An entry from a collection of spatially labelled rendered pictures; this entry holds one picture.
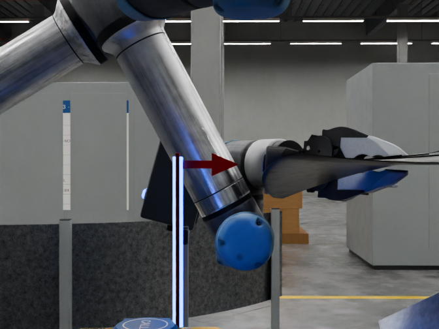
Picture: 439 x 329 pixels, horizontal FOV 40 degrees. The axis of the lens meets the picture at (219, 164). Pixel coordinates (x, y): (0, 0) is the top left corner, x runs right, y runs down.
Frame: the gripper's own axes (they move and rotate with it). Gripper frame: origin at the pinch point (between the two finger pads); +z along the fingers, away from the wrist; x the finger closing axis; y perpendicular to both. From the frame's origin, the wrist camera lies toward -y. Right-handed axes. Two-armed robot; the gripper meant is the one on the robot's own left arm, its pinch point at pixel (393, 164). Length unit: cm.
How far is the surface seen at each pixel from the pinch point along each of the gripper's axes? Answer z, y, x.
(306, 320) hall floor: -265, 284, 89
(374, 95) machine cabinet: -360, 472, -121
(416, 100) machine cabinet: -331, 507, -119
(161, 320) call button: 9.7, -37.4, 13.7
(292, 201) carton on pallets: -563, 569, -1
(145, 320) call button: 9.1, -38.2, 13.8
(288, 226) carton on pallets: -567, 569, 35
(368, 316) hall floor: -243, 329, 85
